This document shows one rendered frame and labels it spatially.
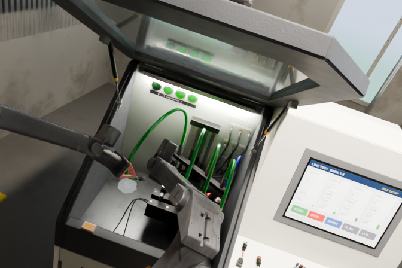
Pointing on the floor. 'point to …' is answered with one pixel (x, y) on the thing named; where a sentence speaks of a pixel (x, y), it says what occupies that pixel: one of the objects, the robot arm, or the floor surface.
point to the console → (372, 151)
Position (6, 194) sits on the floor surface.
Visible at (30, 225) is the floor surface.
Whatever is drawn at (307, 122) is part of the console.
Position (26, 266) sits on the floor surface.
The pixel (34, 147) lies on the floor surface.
